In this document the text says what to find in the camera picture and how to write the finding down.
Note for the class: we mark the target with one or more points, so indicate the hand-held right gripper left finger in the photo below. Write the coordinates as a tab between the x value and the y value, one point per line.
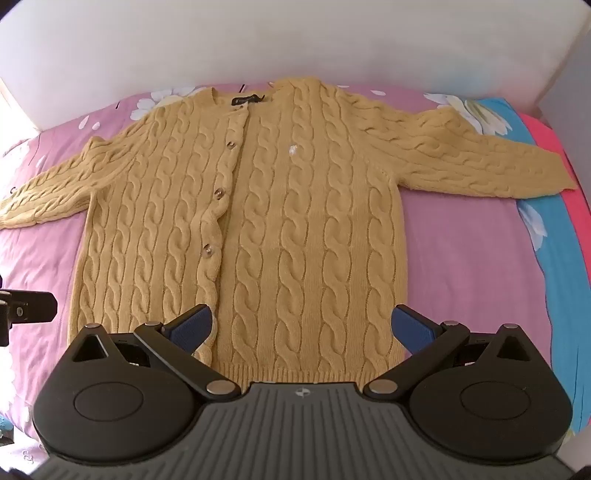
191	330

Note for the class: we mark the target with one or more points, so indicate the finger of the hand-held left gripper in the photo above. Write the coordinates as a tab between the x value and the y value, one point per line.
27	307

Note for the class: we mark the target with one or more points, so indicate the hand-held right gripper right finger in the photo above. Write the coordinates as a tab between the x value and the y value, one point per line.
412	330

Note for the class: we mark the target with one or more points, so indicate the pink floral bedsheet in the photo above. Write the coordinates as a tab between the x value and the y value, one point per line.
466	258

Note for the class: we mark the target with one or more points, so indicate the white headboard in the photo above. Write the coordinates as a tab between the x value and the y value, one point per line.
277	37

